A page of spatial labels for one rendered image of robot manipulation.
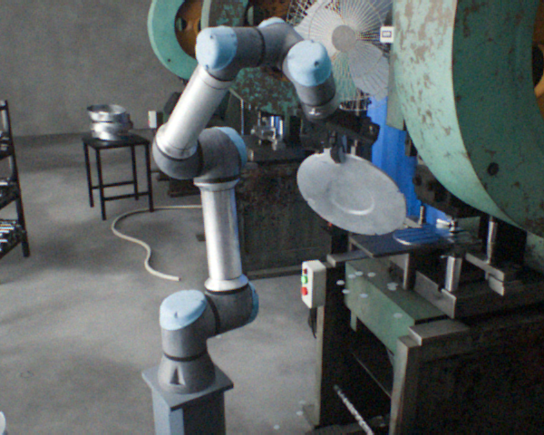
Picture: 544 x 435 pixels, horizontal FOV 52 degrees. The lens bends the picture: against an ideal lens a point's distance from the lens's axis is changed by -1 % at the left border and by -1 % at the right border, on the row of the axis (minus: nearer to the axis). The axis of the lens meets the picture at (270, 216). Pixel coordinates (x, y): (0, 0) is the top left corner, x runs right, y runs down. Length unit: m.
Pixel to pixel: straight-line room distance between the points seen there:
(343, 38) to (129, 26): 5.86
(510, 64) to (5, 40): 7.22
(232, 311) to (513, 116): 0.83
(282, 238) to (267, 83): 0.92
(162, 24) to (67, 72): 3.69
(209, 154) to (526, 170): 0.70
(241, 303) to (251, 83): 1.43
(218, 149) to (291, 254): 1.89
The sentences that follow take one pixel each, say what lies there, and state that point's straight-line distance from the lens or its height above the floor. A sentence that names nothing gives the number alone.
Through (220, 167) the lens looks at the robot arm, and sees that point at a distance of 1.38.
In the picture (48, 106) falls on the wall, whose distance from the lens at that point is 7.91.
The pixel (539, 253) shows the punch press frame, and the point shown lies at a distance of 1.68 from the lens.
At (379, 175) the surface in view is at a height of 1.01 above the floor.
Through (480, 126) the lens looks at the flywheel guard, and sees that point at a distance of 1.01.
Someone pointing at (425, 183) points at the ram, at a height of 0.94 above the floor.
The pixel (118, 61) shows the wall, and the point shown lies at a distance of 7.87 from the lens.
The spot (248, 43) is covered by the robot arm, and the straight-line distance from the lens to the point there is 1.06.
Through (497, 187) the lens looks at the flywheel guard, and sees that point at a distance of 1.07.
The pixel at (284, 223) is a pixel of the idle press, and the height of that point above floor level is 0.29.
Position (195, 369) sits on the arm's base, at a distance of 1.48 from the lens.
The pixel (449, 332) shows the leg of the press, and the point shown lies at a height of 0.64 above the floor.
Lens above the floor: 1.33
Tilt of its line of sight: 19 degrees down
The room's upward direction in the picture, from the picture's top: straight up
